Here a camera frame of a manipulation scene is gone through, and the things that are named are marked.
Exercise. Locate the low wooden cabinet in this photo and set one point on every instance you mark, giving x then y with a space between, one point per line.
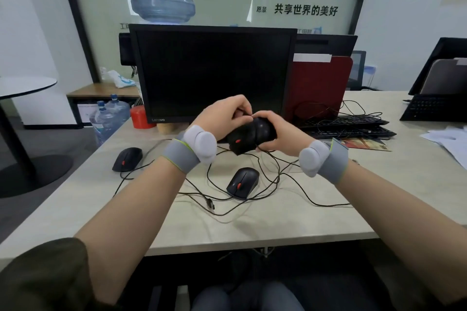
102 91

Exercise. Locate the person's grey trouser legs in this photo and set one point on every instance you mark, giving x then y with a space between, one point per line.
248 298

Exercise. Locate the grey left wrist tracker band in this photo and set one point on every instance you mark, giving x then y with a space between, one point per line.
189 150

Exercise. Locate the colourful printed booklet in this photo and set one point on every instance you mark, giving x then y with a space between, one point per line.
365 144

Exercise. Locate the dark red desk divider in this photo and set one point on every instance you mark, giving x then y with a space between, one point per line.
317 84

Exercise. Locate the red cylindrical container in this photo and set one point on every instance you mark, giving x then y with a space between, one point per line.
140 117

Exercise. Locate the black laptop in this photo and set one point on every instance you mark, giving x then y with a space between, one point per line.
437 103

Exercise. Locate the grey right wrist tracker band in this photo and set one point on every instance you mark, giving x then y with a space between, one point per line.
324 159

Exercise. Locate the dark green sleeve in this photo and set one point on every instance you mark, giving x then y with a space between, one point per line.
40 278

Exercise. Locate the person's left hand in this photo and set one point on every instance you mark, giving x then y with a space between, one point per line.
219 117

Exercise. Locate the person's left fingers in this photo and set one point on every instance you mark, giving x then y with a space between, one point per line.
241 107

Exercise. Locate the white plastic bag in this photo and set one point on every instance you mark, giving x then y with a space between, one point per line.
120 79

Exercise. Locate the person's right forearm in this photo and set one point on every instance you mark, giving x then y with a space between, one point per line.
405 223

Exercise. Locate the white paper sheets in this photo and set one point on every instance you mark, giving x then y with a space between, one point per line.
450 141

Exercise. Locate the person's right hand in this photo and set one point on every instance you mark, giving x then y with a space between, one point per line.
290 137

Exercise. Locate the person's right thumb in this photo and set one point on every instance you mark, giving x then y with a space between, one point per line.
265 115

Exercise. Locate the black computer mouse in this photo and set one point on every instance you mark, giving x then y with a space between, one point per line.
243 183
251 135
127 159

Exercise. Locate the black computer monitor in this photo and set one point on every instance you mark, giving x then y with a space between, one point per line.
215 74

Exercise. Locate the small dark screen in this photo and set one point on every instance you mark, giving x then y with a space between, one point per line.
356 68

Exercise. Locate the black keyboard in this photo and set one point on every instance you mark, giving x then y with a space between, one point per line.
343 122
354 133

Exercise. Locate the person's left forearm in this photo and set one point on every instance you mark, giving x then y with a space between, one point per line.
131 219

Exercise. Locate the grey wrist tracker band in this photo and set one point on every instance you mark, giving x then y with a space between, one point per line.
189 150
324 159

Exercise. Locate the blue-capped water jug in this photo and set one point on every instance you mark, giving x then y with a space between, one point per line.
120 108
104 121

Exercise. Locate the round black pedestal table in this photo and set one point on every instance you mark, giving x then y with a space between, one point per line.
22 88

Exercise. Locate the black monitor behind divider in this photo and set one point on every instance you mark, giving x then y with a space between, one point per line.
324 44

